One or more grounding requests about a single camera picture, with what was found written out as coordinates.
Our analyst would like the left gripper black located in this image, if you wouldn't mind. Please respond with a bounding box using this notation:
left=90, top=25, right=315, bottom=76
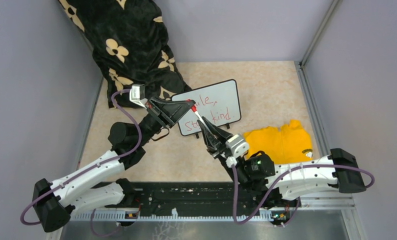
left=136, top=96, right=197, bottom=147

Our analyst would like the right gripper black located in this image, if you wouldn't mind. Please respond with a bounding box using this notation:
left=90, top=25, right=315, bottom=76
left=199, top=115, right=250, bottom=185

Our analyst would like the red white marker pen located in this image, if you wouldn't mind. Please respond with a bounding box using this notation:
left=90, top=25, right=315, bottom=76
left=192, top=108, right=206, bottom=125

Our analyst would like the white whiteboard black frame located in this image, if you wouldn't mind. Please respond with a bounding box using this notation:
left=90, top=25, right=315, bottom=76
left=171, top=79, right=242, bottom=127

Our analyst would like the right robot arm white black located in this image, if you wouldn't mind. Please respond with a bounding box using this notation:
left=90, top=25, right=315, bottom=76
left=197, top=117, right=368, bottom=206

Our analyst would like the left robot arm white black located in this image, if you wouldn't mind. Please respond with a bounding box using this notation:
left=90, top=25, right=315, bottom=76
left=30, top=97, right=196, bottom=233

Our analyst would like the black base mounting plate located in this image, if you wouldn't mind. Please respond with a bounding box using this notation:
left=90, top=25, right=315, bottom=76
left=73, top=181, right=302, bottom=218

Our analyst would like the yellow folded garment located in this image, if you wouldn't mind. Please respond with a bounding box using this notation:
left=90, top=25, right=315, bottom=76
left=243, top=119, right=313, bottom=165

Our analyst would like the black floral blanket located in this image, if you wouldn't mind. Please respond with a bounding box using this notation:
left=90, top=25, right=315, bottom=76
left=60, top=0, right=191, bottom=108

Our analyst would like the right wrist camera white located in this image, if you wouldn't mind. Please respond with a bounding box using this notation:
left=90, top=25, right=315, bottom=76
left=225, top=134, right=250, bottom=168

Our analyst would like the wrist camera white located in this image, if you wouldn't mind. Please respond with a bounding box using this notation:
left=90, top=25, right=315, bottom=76
left=129, top=84, right=148, bottom=108
left=225, top=134, right=250, bottom=168

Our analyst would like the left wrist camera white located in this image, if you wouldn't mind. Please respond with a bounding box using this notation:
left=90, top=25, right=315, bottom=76
left=129, top=84, right=148, bottom=108

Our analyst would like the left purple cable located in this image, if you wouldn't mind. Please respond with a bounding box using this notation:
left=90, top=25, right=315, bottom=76
left=20, top=88, right=144, bottom=238

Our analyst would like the purple cable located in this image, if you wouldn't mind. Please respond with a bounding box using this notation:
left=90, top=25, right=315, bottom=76
left=20, top=88, right=144, bottom=238
left=231, top=163, right=376, bottom=229

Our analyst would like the aluminium frame rail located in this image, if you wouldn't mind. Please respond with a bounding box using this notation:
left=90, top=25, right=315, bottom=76
left=70, top=184, right=355, bottom=223

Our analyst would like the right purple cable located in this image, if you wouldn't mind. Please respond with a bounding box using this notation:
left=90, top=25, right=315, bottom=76
left=231, top=163, right=376, bottom=229

